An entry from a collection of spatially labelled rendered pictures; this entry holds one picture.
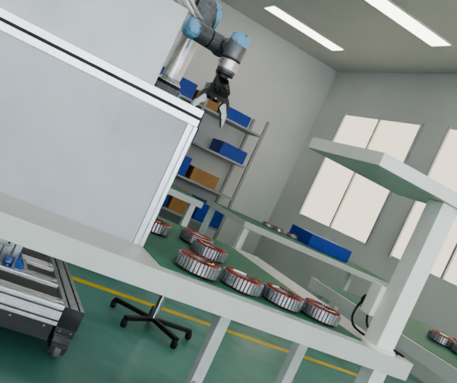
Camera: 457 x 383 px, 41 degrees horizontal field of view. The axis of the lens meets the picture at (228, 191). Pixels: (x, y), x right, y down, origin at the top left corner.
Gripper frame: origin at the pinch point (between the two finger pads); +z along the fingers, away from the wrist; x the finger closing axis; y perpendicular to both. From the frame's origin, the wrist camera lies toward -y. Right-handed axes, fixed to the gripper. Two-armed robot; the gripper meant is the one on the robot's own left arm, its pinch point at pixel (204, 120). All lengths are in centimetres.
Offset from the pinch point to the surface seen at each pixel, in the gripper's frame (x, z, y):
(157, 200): 26, 29, -73
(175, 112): 32, 7, -74
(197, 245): 3, 38, -52
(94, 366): -13, 115, 35
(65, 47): 61, 5, -75
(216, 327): -41, 72, -1
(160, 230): 13, 39, -46
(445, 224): -42, 3, -92
